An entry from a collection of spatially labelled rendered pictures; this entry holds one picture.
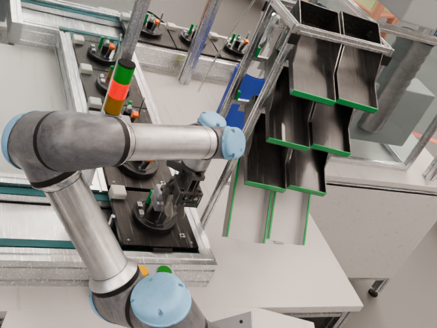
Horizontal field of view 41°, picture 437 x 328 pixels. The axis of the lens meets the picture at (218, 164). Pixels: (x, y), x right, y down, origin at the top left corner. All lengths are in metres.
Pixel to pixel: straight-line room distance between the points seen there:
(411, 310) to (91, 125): 2.98
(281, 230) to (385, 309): 1.82
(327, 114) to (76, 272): 0.87
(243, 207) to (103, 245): 0.71
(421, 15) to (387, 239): 1.23
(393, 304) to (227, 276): 1.96
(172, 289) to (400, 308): 2.64
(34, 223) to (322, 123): 0.90
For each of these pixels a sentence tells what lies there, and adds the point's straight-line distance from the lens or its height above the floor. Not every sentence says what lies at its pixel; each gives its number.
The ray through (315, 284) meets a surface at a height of 0.86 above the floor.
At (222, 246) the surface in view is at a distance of 2.01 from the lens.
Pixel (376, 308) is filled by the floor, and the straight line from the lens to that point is 3.64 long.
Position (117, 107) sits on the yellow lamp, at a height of 1.29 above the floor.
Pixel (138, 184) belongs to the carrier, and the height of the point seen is 0.97.
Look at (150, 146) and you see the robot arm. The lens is 1.17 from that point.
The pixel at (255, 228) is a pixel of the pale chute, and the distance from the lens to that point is 1.89.
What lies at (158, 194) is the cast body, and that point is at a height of 1.08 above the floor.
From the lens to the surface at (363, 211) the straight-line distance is 3.01.
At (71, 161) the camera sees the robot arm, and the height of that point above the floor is 1.48.
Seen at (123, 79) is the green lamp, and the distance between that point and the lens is 1.61.
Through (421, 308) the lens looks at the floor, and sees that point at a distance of 3.88.
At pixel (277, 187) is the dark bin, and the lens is 1.76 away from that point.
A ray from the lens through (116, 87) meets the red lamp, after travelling 1.63.
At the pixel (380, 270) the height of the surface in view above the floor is 0.24.
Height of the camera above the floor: 2.13
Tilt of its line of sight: 32 degrees down
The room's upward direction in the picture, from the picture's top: 25 degrees clockwise
